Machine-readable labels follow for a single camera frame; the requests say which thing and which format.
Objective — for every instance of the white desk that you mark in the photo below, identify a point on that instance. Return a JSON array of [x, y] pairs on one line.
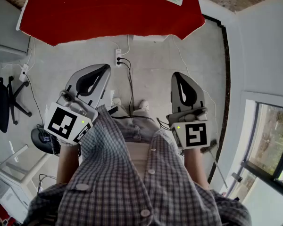
[[11, 187]]

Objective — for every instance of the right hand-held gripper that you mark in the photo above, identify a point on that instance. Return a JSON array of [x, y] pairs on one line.
[[195, 133]]

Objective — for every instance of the red tablecloth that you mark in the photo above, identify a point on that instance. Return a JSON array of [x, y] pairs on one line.
[[108, 13]]

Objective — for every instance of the black office chair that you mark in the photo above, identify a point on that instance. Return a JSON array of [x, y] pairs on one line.
[[2, 107]]

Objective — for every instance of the person's right forearm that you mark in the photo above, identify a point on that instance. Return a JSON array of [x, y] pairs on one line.
[[194, 168]]

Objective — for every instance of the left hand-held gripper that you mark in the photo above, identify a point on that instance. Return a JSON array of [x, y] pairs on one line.
[[61, 121]]

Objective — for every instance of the person's white undershirt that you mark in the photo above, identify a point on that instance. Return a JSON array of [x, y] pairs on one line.
[[139, 154]]

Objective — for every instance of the small white power adapter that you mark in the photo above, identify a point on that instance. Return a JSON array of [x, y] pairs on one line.
[[24, 72]]

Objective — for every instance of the person's grey trousers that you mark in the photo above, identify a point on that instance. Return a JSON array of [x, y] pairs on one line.
[[136, 128]]

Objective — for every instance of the white power strip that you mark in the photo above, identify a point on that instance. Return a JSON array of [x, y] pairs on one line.
[[118, 55]]

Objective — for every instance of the black round bag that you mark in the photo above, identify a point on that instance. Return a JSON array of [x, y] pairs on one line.
[[40, 140]]

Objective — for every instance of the person's left forearm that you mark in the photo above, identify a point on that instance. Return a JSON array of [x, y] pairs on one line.
[[67, 163]]

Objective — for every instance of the black-framed window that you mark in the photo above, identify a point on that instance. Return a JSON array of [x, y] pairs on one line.
[[271, 142]]

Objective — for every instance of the person's checked shirt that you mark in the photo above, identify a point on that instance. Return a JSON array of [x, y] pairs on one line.
[[108, 185]]

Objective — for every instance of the grey cabinet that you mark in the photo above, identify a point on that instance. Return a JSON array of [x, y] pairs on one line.
[[7, 53]]

